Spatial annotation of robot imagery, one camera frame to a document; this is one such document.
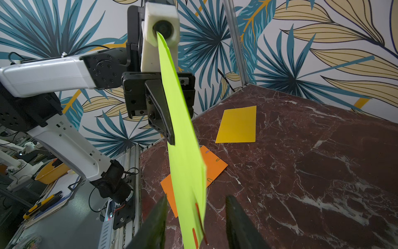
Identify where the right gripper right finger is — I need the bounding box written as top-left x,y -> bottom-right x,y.
226,196 -> 271,249

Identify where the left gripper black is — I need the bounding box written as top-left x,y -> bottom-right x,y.
121,71 -> 197,146

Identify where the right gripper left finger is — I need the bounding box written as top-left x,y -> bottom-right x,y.
125,195 -> 168,249

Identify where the green paper sheet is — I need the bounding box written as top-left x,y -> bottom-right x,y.
157,32 -> 206,249

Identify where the orange paper sheet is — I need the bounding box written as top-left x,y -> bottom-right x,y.
161,146 -> 228,218

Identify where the yellow paper sheet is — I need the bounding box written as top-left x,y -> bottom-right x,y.
216,106 -> 257,144

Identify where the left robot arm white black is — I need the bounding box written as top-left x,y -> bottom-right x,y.
1,45 -> 176,203

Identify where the red paperclip lower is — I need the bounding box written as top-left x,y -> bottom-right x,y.
192,228 -> 199,249

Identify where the red paperclip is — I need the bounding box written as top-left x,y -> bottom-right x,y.
195,203 -> 209,245
192,228 -> 199,249

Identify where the red paperclip upper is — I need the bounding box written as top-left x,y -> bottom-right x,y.
195,203 -> 209,245

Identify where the aluminium front rail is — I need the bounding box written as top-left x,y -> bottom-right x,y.
95,145 -> 141,249

